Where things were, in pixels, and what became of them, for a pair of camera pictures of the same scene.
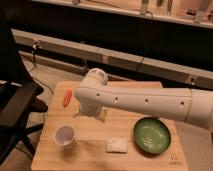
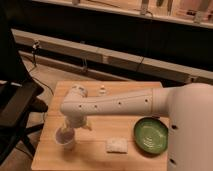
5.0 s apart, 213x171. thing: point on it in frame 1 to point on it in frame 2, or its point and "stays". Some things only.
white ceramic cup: (64, 136) stays
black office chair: (19, 94) stays
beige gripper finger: (77, 115) to (65, 127)
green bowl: (152, 135) stays
